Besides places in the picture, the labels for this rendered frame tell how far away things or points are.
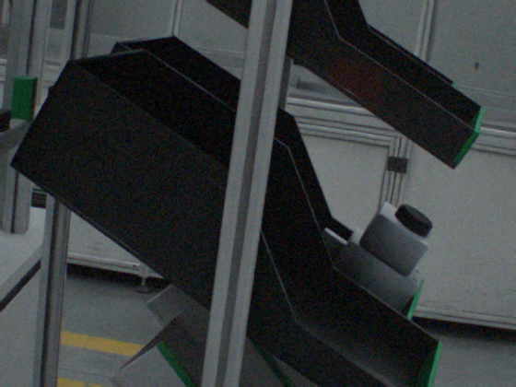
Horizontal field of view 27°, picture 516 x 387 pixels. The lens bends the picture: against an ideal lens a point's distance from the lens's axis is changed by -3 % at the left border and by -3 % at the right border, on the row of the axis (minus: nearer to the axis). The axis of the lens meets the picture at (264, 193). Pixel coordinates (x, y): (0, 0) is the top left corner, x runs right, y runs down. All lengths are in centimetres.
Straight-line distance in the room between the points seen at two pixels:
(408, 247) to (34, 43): 136
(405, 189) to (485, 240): 40
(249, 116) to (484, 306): 410
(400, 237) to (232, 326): 25
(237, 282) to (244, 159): 7
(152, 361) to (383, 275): 24
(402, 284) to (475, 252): 375
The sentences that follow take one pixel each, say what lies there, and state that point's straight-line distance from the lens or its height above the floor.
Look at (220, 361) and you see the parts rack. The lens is 60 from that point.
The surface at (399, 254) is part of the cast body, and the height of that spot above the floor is 124.
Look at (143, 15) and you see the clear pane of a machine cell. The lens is 447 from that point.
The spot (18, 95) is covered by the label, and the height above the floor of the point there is 133.
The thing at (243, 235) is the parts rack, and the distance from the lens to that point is 58.
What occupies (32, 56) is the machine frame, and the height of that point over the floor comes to 121.
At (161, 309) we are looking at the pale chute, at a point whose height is 118.
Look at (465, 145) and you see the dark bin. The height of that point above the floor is 136.
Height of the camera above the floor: 144
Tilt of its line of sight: 12 degrees down
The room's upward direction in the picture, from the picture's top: 8 degrees clockwise
